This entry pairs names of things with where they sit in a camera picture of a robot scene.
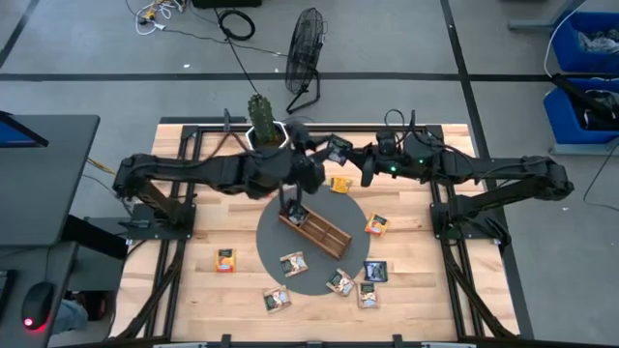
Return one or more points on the orange tea packet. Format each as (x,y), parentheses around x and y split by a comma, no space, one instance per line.
(225,261)
(377,225)

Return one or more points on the grey metal furniture foot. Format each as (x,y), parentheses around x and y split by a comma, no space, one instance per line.
(532,24)

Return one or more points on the black metal table frame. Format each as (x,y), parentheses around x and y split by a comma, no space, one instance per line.
(433,130)

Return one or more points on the dark grey side desk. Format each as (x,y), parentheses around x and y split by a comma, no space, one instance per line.
(29,261)

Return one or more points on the long black bar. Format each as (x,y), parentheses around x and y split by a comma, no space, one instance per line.
(575,94)

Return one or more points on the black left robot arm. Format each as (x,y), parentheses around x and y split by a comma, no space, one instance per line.
(193,171)

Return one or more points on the dark blue tea packet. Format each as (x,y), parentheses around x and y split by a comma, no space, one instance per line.
(338,151)
(292,218)
(375,271)

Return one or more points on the black angled box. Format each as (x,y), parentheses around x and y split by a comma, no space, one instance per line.
(97,237)

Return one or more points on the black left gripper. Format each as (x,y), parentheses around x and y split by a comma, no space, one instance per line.
(309,174)

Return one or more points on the blue storage bin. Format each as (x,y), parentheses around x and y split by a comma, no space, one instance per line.
(566,53)
(563,125)

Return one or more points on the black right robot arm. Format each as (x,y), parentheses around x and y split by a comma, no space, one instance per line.
(483,166)

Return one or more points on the wooden tea organizer box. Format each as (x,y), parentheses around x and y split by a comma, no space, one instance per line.
(324,237)

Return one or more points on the round grey woven placemat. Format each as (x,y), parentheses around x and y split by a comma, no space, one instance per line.
(271,241)

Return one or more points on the black floor fan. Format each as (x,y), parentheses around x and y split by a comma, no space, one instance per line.
(304,48)

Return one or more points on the person's leg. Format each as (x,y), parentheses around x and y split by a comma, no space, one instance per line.
(70,316)

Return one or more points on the beige tea packet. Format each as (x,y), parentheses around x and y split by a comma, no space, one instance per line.
(340,282)
(294,264)
(368,296)
(277,299)

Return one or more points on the black desk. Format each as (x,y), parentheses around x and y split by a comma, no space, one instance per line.
(48,193)

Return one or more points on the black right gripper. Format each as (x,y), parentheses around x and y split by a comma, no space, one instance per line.
(387,166)

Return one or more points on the thin black desk monitor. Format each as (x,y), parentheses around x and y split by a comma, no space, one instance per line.
(14,135)

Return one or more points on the yellow tea packet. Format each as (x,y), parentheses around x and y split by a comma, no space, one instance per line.
(341,185)

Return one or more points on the black computer mouse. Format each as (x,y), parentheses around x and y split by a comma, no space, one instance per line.
(38,304)

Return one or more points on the green cactus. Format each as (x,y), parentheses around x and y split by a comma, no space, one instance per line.
(261,121)

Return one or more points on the grey snack packet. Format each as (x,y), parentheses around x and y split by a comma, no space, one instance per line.
(299,212)

